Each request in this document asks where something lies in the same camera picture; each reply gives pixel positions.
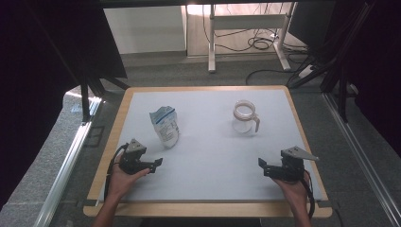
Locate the white table mat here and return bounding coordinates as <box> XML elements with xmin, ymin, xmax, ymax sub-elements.
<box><xmin>97</xmin><ymin>89</ymin><xmax>324</xmax><ymax>203</ymax></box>

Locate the aluminium floor rail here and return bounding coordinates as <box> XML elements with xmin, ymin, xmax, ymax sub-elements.
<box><xmin>32</xmin><ymin>96</ymin><xmax>104</xmax><ymax>227</ymax></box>
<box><xmin>323</xmin><ymin>92</ymin><xmax>401</xmax><ymax>227</ymax></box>

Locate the long black floor cable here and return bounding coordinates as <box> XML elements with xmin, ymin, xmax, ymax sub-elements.
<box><xmin>245</xmin><ymin>68</ymin><xmax>296</xmax><ymax>86</ymax></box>

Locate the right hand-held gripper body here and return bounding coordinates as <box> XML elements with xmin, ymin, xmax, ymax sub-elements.
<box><xmin>272</xmin><ymin>146</ymin><xmax>320</xmax><ymax>183</ymax></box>

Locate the white desk frame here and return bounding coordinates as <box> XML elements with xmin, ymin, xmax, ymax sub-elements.
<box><xmin>206</xmin><ymin>2</ymin><xmax>298</xmax><ymax>74</ymax></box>

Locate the person's right hand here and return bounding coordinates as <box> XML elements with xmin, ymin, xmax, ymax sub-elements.
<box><xmin>272</xmin><ymin>169</ymin><xmax>311</xmax><ymax>216</ymax></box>

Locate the white power strip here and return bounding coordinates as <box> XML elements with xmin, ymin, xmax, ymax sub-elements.
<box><xmin>297</xmin><ymin>63</ymin><xmax>315</xmax><ymax>79</ymax></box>

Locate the wooden table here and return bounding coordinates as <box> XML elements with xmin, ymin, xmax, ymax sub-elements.
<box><xmin>82</xmin><ymin>84</ymin><xmax>334</xmax><ymax>219</ymax></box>

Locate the black metal stand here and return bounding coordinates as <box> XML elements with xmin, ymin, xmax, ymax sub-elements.
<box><xmin>78</xmin><ymin>75</ymin><xmax>131</xmax><ymax>124</ymax></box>
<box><xmin>286</xmin><ymin>53</ymin><xmax>352</xmax><ymax>125</ymax></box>

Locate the black floor plate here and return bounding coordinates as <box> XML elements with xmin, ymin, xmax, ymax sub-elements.
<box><xmin>82</xmin><ymin>125</ymin><xmax>105</xmax><ymax>148</ymax></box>

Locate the hand-held gripper cable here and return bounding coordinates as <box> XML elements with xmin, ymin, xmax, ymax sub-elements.
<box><xmin>302</xmin><ymin>169</ymin><xmax>317</xmax><ymax>220</ymax></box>
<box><xmin>103</xmin><ymin>143</ymin><xmax>129</xmax><ymax>201</ymax></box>

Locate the person's left hand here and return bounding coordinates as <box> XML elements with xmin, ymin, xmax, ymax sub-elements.
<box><xmin>107</xmin><ymin>162</ymin><xmax>151</xmax><ymax>201</ymax></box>

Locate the left hand-held gripper cable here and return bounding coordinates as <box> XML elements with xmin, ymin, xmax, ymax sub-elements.
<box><xmin>103</xmin><ymin>143</ymin><xmax>129</xmax><ymax>201</ymax></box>

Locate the coiled black floor cable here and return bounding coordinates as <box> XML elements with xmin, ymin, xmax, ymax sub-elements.
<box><xmin>247</xmin><ymin>35</ymin><xmax>272</xmax><ymax>51</ymax></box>

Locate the black curtain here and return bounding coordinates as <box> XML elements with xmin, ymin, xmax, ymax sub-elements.
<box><xmin>287</xmin><ymin>0</ymin><xmax>401</xmax><ymax>156</ymax></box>
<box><xmin>0</xmin><ymin>0</ymin><xmax>129</xmax><ymax>210</ymax></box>

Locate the clear glass jar with handle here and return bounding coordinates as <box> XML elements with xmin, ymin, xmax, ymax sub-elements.
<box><xmin>232</xmin><ymin>99</ymin><xmax>261</xmax><ymax>134</ymax></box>

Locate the white cabinet panel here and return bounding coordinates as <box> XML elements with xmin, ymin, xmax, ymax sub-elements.
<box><xmin>103</xmin><ymin>5</ymin><xmax>187</xmax><ymax>56</ymax></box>

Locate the right hand-held gripper cable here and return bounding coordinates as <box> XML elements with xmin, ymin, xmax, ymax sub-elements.
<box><xmin>302</xmin><ymin>169</ymin><xmax>317</xmax><ymax>220</ymax></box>

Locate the white and blue pouch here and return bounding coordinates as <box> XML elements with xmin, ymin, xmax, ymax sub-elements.
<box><xmin>148</xmin><ymin>105</ymin><xmax>181</xmax><ymax>149</ymax></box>

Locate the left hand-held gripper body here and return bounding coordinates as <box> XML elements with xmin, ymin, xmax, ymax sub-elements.
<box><xmin>118</xmin><ymin>138</ymin><xmax>149</xmax><ymax>175</ymax></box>

